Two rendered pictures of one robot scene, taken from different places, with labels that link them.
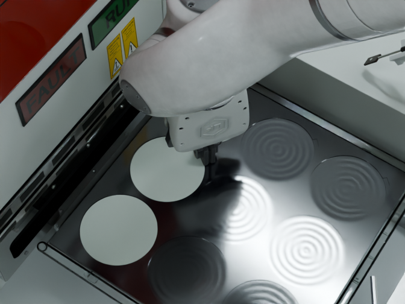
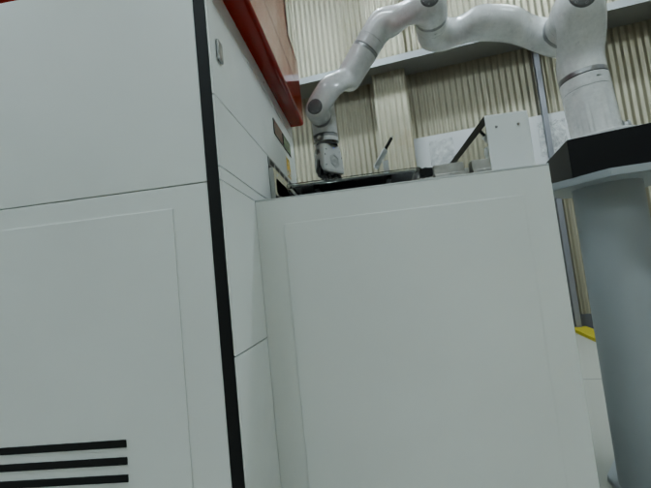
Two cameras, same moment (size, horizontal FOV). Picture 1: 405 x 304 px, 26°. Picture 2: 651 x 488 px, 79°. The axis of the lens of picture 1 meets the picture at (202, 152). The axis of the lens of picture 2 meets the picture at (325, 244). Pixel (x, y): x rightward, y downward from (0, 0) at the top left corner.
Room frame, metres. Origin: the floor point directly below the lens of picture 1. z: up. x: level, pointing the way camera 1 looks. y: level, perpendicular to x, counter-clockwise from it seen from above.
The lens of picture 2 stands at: (-0.53, 0.63, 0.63)
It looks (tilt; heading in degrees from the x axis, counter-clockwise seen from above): 5 degrees up; 332
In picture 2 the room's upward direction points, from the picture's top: 6 degrees counter-clockwise
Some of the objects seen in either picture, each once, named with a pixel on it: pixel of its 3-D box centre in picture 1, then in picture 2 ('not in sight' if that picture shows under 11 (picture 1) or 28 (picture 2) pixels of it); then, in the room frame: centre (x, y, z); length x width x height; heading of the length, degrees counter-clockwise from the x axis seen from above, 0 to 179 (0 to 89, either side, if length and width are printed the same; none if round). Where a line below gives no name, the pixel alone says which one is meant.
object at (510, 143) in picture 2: not in sight; (477, 173); (0.26, -0.31, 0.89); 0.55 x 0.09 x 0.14; 146
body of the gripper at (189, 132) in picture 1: (205, 103); (327, 159); (0.59, 0.00, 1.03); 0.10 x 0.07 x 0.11; 111
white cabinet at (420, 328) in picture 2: not in sight; (404, 339); (0.52, -0.17, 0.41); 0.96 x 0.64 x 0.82; 146
